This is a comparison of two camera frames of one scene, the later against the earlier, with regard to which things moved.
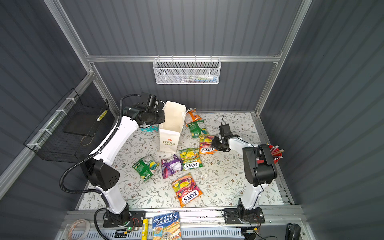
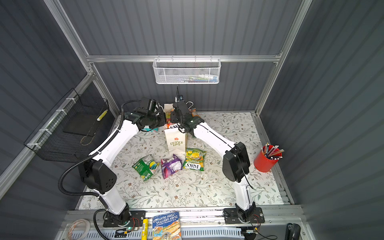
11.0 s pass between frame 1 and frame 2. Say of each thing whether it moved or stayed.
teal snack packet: stayed
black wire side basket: stayed
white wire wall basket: stayed
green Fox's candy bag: moved
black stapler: stayed
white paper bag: moved
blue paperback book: stayed
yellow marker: stayed
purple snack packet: stayed
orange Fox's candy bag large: moved
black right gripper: moved
